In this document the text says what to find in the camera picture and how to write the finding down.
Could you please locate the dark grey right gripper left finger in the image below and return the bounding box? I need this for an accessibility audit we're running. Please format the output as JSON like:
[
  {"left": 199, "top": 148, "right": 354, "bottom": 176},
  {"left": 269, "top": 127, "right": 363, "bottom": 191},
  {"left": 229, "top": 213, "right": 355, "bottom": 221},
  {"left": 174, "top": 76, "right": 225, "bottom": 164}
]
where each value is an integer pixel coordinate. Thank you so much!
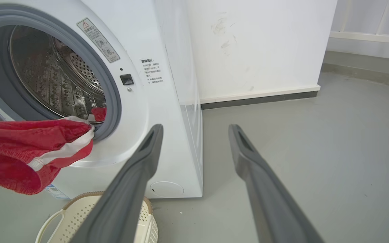
[{"left": 70, "top": 124, "right": 164, "bottom": 243}]

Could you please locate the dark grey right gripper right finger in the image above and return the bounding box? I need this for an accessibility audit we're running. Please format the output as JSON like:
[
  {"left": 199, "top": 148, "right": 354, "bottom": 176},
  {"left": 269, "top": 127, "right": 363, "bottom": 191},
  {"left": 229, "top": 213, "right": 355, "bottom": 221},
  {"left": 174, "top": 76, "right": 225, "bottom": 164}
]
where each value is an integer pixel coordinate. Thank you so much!
[{"left": 229, "top": 124, "right": 324, "bottom": 243}]

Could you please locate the red garment with white stripe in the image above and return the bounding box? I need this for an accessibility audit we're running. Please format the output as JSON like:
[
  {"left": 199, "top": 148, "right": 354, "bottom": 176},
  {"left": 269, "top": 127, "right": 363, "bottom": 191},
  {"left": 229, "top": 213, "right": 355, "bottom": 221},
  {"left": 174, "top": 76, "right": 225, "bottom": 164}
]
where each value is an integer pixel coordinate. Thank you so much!
[{"left": 0, "top": 116, "right": 95, "bottom": 195}]

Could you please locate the cream perforated laundry basket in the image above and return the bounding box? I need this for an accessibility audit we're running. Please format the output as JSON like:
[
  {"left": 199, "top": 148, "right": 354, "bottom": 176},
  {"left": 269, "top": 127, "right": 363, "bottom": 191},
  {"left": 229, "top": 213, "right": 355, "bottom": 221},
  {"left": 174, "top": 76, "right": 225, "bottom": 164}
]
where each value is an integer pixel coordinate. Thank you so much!
[{"left": 35, "top": 191, "right": 159, "bottom": 243}]

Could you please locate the white front-load washing machine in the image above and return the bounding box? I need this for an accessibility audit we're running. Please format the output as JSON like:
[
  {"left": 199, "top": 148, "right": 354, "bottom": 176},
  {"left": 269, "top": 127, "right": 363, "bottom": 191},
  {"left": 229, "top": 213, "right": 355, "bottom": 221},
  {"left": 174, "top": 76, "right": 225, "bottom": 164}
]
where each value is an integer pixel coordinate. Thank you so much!
[{"left": 0, "top": 0, "right": 204, "bottom": 199}]

